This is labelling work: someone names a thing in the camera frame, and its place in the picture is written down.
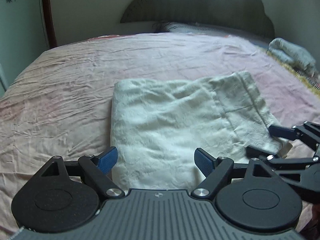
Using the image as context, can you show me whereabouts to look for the dark curved headboard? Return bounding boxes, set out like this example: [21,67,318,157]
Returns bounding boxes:
[120,0,275,38]

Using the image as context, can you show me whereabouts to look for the cream embroidered pants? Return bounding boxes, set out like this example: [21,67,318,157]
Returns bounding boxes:
[111,72,292,191]

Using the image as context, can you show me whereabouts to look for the pale green wardrobe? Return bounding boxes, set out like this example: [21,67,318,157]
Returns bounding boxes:
[1,0,57,91]

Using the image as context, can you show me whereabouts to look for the grey patterned pillow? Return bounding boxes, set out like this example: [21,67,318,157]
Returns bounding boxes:
[155,22,274,43]

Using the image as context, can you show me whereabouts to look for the pink bed sheet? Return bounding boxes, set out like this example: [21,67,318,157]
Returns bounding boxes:
[1,33,319,239]

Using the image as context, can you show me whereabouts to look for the light folded blanket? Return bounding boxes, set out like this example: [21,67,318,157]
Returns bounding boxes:
[268,38,317,77]

